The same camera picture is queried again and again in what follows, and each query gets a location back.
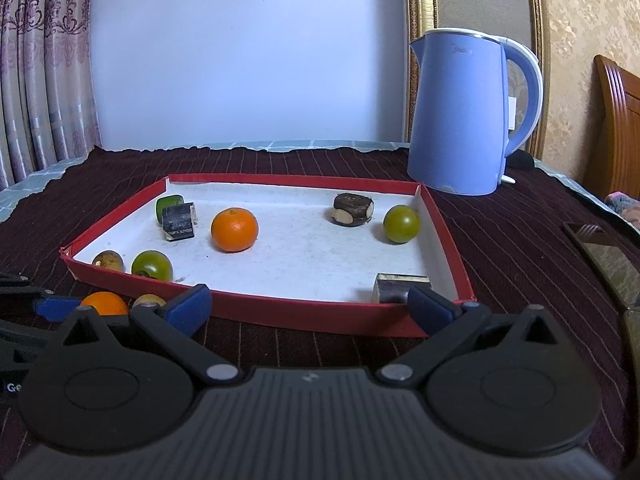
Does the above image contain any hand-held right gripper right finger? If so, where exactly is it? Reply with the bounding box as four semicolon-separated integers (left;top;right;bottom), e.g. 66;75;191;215
376;285;563;388

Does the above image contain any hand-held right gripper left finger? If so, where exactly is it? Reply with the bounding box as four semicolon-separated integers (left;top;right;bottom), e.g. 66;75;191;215
60;284;243;388

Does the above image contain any smooth dark sugarcane piece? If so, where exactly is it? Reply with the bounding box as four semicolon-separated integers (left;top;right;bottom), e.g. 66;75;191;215
372;273;432;305

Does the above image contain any orange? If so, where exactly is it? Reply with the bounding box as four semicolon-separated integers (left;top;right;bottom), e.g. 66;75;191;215
210;207;260;253
80;291;130;317

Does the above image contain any green tomato with dark calyx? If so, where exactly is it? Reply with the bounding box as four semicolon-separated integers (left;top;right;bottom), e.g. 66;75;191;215
131;250;174;282

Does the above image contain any frosty dark sugarcane piece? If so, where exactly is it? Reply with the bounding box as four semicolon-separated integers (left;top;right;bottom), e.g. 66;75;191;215
161;202;198;242

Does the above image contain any plain green tomato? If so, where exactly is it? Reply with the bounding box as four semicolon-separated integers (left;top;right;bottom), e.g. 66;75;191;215
383;204;421;245

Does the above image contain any green cut cylinder piece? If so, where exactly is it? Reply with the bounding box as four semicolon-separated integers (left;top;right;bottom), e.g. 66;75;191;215
155;194;185;226

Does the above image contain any red cardboard tray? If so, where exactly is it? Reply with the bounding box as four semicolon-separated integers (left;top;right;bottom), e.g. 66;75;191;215
60;174;475;338

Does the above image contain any knobby dark sugarcane piece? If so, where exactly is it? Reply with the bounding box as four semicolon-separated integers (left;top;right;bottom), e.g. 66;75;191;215
331;192;375;227

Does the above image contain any dark striped tablecloth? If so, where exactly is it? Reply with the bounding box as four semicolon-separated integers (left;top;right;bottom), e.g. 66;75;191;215
0;145;640;480

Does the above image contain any dark glossy flat panel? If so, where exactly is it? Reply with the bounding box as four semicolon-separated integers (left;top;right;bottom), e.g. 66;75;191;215
562;221;640;311

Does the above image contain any blue electric kettle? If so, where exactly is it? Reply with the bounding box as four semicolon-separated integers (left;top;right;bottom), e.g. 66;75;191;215
406;27;545;197

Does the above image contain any patterned bedding cloth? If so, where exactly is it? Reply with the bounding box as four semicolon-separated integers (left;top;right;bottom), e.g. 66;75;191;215
604;191;640;231

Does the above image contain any pink patterned curtain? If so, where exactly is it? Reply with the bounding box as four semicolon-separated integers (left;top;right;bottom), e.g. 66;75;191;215
0;0;103;191

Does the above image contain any wooden chair back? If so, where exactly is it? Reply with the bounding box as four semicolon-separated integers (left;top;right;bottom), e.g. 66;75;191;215
582;54;640;201

